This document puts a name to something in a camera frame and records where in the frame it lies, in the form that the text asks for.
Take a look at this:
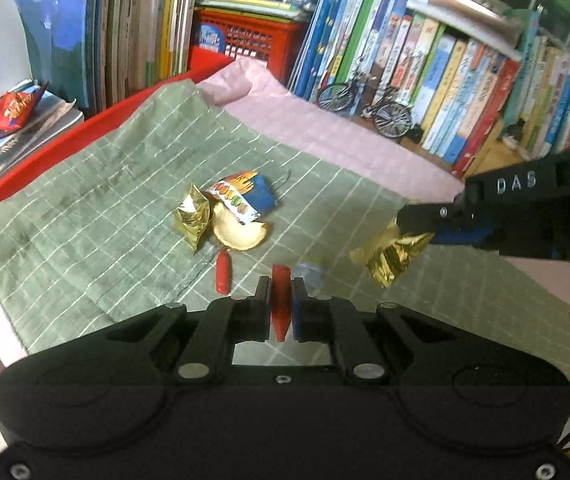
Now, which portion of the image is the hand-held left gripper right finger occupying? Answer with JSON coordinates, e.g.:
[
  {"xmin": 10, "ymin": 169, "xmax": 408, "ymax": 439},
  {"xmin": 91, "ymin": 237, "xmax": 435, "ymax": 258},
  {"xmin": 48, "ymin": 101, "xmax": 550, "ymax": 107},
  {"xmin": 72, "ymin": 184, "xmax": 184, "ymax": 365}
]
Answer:
[{"xmin": 291, "ymin": 276, "xmax": 458, "ymax": 382}]

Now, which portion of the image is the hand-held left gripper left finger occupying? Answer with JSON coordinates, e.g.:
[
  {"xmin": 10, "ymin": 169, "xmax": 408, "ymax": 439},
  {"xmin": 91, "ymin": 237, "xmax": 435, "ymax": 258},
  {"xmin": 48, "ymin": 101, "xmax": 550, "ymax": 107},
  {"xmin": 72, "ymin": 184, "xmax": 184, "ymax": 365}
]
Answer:
[{"xmin": 107, "ymin": 276, "xmax": 272, "ymax": 382}]

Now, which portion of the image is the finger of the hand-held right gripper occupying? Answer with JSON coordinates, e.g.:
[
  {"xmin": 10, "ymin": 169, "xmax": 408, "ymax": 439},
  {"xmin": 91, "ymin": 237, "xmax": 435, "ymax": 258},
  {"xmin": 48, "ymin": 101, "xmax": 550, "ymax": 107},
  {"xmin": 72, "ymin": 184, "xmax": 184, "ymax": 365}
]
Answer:
[
  {"xmin": 396, "ymin": 201, "xmax": 467, "ymax": 237},
  {"xmin": 429, "ymin": 227, "xmax": 497, "ymax": 249}
]

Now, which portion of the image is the red sausage stick wrapper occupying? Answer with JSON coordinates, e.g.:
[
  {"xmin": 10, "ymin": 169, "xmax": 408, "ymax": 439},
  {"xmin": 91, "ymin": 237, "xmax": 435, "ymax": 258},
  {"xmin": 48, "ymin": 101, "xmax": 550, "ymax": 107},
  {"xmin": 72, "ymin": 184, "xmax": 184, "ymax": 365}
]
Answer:
[
  {"xmin": 271, "ymin": 264, "xmax": 293, "ymax": 343},
  {"xmin": 214, "ymin": 250, "xmax": 233, "ymax": 295}
]

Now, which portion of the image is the clear plastic wrapper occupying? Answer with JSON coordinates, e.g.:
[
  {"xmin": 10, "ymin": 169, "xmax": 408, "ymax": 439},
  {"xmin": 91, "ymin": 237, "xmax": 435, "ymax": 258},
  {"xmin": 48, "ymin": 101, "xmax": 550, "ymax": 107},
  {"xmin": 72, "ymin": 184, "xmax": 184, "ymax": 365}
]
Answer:
[{"xmin": 295, "ymin": 260, "xmax": 327, "ymax": 293}]

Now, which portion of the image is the gold foil wrapper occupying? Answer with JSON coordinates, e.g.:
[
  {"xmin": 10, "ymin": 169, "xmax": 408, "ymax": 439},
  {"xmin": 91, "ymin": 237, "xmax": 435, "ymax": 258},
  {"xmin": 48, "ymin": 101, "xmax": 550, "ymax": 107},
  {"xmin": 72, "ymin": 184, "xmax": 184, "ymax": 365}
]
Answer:
[
  {"xmin": 350, "ymin": 222, "xmax": 436, "ymax": 289},
  {"xmin": 174, "ymin": 183, "xmax": 212, "ymax": 256}
]

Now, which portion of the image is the blue flame print packet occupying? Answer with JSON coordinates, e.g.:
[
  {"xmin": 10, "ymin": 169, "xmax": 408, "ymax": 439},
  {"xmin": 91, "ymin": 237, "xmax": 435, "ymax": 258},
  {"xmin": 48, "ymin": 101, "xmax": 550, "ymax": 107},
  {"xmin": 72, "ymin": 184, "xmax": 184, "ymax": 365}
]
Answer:
[{"xmin": 200, "ymin": 170, "xmax": 282, "ymax": 225}]

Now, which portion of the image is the wooden drawer shelf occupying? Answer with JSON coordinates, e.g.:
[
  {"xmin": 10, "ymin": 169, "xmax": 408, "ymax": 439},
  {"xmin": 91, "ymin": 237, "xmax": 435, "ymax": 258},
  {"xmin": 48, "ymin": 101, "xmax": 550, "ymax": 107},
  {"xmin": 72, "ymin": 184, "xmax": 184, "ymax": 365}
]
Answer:
[{"xmin": 452, "ymin": 120, "xmax": 536, "ymax": 177}]

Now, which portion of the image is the small black white figurine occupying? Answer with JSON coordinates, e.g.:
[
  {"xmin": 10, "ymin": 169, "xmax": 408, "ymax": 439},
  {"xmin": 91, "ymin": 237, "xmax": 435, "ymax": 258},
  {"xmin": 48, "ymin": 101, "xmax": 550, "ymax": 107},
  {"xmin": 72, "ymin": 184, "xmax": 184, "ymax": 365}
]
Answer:
[{"xmin": 502, "ymin": 120, "xmax": 526, "ymax": 148}]

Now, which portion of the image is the black model bicycle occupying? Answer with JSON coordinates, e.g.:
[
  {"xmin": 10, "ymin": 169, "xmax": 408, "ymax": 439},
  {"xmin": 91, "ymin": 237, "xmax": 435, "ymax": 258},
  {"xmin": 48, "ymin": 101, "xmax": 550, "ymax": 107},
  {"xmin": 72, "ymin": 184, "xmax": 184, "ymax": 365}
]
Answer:
[{"xmin": 365, "ymin": 87, "xmax": 413, "ymax": 138}]

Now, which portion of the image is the pink cloth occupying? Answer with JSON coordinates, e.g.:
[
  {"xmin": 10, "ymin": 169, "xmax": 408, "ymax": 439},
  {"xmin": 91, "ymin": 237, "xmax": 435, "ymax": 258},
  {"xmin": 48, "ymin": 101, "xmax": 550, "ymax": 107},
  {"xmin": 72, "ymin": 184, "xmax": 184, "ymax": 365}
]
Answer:
[{"xmin": 0, "ymin": 57, "xmax": 570, "ymax": 361}]

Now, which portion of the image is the row of colourful children's books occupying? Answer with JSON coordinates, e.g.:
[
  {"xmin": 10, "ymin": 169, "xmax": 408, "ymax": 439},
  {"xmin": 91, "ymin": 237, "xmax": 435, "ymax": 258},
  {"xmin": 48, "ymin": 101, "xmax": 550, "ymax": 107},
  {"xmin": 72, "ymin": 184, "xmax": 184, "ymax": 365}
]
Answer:
[{"xmin": 287, "ymin": 0, "xmax": 570, "ymax": 178}]

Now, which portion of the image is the green striped cloth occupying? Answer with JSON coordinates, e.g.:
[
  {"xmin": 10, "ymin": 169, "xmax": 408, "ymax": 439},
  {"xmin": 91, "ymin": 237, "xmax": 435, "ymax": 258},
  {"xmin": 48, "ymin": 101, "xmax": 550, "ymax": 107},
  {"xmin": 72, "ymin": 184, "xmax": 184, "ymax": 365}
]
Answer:
[{"xmin": 0, "ymin": 80, "xmax": 570, "ymax": 376}]

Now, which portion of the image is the brown flat book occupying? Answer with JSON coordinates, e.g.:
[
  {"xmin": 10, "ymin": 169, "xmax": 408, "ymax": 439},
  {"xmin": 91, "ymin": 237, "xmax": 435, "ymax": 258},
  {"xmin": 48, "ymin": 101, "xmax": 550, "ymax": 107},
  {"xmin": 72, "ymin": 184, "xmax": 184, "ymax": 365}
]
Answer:
[{"xmin": 407, "ymin": 0, "xmax": 521, "ymax": 48}]

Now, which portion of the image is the red plastic basket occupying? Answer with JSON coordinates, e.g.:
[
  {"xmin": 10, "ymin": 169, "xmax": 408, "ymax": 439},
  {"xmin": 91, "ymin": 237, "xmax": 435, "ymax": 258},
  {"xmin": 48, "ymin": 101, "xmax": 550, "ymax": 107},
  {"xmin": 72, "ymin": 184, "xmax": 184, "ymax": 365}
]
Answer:
[{"xmin": 190, "ymin": 7, "xmax": 311, "ymax": 86}]

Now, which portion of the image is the red box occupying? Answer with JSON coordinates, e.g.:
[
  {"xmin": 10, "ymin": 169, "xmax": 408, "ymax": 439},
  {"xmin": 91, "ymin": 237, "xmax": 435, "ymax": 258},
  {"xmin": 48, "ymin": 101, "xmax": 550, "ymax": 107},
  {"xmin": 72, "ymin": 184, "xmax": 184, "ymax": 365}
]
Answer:
[{"xmin": 0, "ymin": 45, "xmax": 238, "ymax": 231}]

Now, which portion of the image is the dark photo magazine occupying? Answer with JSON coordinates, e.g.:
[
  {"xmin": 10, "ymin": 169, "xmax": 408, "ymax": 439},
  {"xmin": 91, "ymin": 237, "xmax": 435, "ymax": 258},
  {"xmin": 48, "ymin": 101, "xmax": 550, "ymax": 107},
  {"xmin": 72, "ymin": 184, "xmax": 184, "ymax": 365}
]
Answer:
[{"xmin": 0, "ymin": 95, "xmax": 86, "ymax": 201}]

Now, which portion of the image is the row of upright thin books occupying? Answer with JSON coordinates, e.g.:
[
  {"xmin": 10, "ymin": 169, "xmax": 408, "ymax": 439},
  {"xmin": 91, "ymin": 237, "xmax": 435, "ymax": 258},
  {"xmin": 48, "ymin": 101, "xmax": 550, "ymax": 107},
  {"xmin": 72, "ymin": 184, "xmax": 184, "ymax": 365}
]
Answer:
[{"xmin": 87, "ymin": 0, "xmax": 201, "ymax": 113}]

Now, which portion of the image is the red snack packet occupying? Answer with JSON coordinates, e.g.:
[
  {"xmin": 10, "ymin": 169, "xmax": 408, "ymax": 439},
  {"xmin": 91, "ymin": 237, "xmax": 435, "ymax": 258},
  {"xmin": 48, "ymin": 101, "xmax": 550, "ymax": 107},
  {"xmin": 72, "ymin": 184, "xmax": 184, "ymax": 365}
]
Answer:
[{"xmin": 0, "ymin": 82, "xmax": 50, "ymax": 141}]

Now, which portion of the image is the large blue book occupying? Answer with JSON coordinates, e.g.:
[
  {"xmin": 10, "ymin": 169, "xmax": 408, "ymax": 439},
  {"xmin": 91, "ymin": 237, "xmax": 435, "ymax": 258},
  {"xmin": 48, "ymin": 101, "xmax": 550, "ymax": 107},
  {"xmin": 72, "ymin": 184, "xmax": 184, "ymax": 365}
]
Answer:
[{"xmin": 10, "ymin": 0, "xmax": 96, "ymax": 111}]

